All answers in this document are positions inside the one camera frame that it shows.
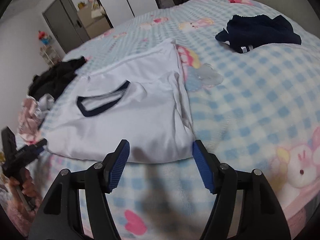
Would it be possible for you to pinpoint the white t-shirt navy collar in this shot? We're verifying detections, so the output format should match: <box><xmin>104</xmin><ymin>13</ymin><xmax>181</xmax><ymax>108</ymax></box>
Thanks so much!
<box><xmin>46</xmin><ymin>38</ymin><xmax>194</xmax><ymax>164</ymax></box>

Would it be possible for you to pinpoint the person's left hand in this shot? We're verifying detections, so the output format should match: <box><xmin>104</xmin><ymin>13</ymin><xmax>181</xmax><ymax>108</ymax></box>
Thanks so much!
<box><xmin>9</xmin><ymin>168</ymin><xmax>39</xmax><ymax>209</ymax></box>

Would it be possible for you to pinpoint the pink fuzzy left sleeve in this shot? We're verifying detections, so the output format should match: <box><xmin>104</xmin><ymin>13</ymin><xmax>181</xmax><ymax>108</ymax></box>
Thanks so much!
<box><xmin>6</xmin><ymin>193</ymin><xmax>42</xmax><ymax>238</ymax></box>

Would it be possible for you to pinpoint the pink crumpled garment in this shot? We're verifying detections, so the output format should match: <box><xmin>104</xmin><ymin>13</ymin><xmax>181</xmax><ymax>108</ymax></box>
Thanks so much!
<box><xmin>17</xmin><ymin>97</ymin><xmax>48</xmax><ymax>145</ymax></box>

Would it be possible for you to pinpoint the grey striped garment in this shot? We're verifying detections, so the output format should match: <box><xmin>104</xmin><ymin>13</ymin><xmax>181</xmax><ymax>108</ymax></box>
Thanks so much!
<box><xmin>37</xmin><ymin>94</ymin><xmax>55</xmax><ymax>112</ymax></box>

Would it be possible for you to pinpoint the black garment pile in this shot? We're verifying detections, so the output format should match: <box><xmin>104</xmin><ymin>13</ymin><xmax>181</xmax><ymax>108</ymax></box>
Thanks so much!
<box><xmin>28</xmin><ymin>56</ymin><xmax>87</xmax><ymax>101</ymax></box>

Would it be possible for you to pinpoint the small white shelf rack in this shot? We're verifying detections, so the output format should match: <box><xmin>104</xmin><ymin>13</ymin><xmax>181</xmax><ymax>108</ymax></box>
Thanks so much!
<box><xmin>40</xmin><ymin>46</ymin><xmax>61</xmax><ymax>67</ymax></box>

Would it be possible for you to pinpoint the colourful toy on shelf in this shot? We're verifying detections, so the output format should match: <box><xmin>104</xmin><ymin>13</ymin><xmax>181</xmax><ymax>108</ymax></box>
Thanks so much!
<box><xmin>38</xmin><ymin>30</ymin><xmax>52</xmax><ymax>46</ymax></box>

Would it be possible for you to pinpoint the grey door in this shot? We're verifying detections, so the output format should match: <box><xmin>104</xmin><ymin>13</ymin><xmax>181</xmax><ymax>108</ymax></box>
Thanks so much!
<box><xmin>42</xmin><ymin>0</ymin><xmax>90</xmax><ymax>54</ymax></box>

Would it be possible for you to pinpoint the navy blue garment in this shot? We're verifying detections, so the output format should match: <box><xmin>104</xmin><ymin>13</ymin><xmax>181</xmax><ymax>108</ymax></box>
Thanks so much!
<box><xmin>215</xmin><ymin>15</ymin><xmax>302</xmax><ymax>54</ymax></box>

